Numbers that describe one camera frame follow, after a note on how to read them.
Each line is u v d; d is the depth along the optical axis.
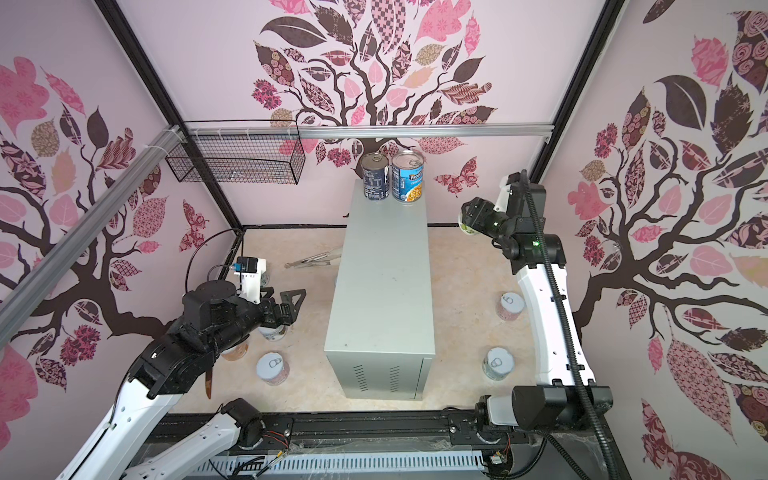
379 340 0.54
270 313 0.56
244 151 0.95
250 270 0.54
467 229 0.69
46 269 0.54
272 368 0.79
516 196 0.52
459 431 0.74
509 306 0.92
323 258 1.13
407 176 0.73
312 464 0.70
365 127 0.93
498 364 0.79
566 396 0.38
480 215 0.61
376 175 0.73
